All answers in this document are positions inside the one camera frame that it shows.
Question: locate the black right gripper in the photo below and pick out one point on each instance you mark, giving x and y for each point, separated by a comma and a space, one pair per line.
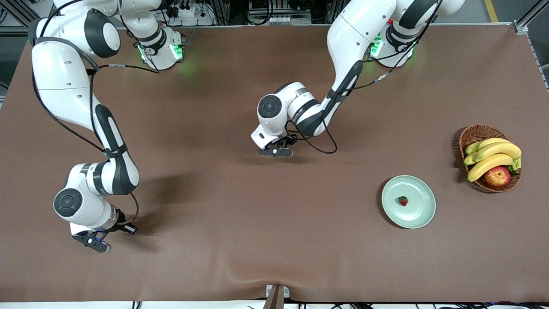
121, 224

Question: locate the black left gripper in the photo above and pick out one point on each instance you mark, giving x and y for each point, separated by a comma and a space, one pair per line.
291, 140

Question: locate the red strawberry green cap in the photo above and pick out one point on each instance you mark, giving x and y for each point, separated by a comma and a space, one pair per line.
403, 201

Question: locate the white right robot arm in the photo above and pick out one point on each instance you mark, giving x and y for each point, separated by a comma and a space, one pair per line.
64, 77

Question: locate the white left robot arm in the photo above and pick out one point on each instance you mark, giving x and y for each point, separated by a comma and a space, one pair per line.
351, 38

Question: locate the pale green round plate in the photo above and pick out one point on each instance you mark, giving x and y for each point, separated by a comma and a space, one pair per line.
414, 210

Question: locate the brown table mat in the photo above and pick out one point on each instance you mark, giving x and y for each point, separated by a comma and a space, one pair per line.
257, 236

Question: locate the white connector strip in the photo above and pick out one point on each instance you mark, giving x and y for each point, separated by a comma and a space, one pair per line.
281, 20

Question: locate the white power strip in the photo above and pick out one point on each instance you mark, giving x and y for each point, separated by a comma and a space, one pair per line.
188, 12

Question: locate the brown wicker basket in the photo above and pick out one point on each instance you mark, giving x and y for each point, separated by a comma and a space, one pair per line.
476, 134

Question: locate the greenish yellow banana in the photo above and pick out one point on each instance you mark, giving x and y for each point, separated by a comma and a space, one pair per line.
482, 143

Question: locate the red apple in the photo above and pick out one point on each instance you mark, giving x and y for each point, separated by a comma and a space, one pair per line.
497, 176

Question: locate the silver metal bracket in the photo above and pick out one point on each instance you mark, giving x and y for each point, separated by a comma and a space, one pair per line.
269, 292

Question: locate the grey mount post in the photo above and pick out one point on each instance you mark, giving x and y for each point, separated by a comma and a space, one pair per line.
275, 300

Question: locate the aluminium frame profile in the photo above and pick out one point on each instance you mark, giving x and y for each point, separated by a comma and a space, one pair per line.
521, 26

